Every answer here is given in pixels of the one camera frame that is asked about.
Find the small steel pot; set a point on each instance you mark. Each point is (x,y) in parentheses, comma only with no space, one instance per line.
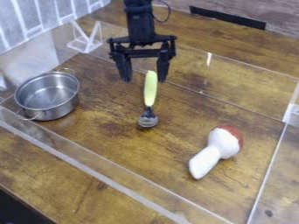
(47,97)

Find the red white toy mushroom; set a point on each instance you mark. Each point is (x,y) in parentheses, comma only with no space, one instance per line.
(225,144)

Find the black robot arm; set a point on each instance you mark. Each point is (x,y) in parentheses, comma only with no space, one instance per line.
(141,20)

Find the clear acrylic triangle stand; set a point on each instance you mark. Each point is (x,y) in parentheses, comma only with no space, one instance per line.
(86,43)

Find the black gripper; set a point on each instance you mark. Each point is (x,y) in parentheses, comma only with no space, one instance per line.
(158,47)

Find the green handled metal spoon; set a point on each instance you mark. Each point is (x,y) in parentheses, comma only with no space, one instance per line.
(149,119)

